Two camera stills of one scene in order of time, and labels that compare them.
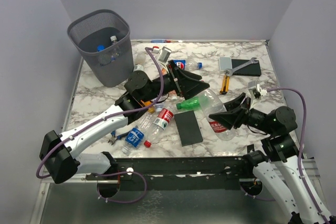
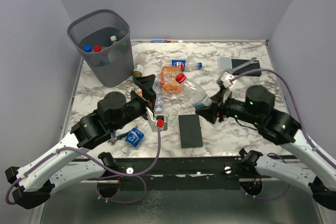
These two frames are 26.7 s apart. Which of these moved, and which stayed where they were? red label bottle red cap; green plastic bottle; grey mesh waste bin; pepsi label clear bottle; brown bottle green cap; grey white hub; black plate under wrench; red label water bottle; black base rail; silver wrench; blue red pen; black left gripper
Moved: red label water bottle; black left gripper; red label bottle red cap; green plastic bottle
Stayed: brown bottle green cap; silver wrench; black base rail; black plate under wrench; grey white hub; blue red pen; grey mesh waste bin; pepsi label clear bottle
